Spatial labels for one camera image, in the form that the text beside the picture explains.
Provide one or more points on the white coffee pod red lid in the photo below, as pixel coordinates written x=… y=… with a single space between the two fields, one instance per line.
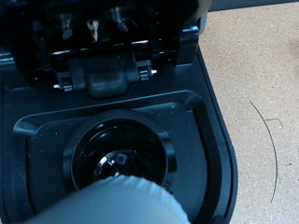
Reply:
x=109 y=202

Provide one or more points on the dark grey back panel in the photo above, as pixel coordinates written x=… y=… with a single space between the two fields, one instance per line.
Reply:
x=255 y=3

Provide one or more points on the black Keurig coffee machine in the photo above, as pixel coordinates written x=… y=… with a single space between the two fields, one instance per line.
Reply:
x=202 y=130

